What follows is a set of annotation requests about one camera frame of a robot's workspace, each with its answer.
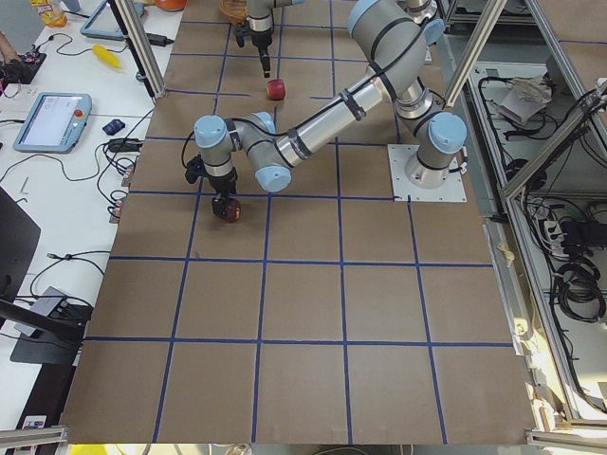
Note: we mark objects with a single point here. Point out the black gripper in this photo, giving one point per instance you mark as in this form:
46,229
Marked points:
223,182
260,40

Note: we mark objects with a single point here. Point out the dark red apple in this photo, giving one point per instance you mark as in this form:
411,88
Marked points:
226,208

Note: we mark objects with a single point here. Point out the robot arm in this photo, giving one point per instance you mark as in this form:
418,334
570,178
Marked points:
395,45
260,23

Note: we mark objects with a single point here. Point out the wicker basket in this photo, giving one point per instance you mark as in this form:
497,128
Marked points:
235,10

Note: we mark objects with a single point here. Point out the black power adapter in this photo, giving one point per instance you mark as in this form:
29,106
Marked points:
159,40

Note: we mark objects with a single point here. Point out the orange fruit toy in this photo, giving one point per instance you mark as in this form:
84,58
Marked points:
171,5

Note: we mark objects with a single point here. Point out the dark blue small object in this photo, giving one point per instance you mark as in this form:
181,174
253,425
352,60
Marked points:
113,127

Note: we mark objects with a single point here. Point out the yellow toy corn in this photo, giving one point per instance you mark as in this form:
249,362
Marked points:
107,56

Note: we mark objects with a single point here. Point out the teach pendant tablet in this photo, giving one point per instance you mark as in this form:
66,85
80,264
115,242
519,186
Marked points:
54,124

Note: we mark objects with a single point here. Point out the grey usb hub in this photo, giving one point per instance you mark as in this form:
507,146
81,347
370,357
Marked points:
54,313

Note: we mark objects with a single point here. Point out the black monitor stand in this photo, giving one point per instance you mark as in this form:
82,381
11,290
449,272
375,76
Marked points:
19,239

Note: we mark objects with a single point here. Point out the yellow snack bag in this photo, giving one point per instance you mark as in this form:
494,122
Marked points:
50,12

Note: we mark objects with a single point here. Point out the crumpled paper box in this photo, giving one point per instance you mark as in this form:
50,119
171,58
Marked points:
525,98

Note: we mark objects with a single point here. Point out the aluminium frame post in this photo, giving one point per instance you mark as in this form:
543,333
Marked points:
138,43

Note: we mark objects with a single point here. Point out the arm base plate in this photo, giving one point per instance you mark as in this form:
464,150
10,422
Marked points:
412,182

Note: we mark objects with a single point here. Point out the power strip with cables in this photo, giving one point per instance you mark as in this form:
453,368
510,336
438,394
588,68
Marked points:
570,239

